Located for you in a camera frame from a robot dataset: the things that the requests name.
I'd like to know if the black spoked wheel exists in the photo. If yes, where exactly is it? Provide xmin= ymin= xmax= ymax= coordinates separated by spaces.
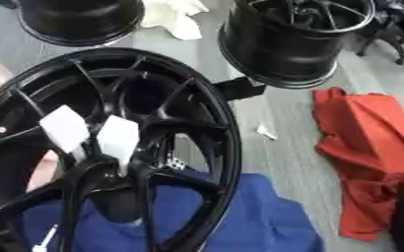
xmin=0 ymin=47 xmax=243 ymax=252

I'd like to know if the black wheel stand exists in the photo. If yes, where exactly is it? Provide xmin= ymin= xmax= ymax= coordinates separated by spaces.
xmin=212 ymin=77 xmax=268 ymax=102

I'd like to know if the black wheel rim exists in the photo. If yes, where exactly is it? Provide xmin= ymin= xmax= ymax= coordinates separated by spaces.
xmin=14 ymin=0 xmax=147 ymax=47
xmin=217 ymin=0 xmax=378 ymax=91

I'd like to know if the white pin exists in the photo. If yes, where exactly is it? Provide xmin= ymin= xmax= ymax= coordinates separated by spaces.
xmin=30 ymin=223 xmax=59 ymax=252
xmin=37 ymin=104 xmax=92 ymax=164

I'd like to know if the small white paper scrap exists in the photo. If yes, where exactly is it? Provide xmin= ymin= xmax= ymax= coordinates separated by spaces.
xmin=255 ymin=122 xmax=280 ymax=142

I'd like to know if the blue cloth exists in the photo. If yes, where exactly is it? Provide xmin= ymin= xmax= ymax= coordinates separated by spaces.
xmin=16 ymin=168 xmax=326 ymax=252

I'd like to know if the white cloth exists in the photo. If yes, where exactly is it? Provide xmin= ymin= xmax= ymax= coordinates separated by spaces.
xmin=138 ymin=0 xmax=211 ymax=41

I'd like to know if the red cloth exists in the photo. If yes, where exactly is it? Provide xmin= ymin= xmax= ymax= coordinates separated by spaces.
xmin=310 ymin=87 xmax=404 ymax=242

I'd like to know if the black chair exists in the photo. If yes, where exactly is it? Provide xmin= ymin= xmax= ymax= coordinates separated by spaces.
xmin=355 ymin=0 xmax=404 ymax=66

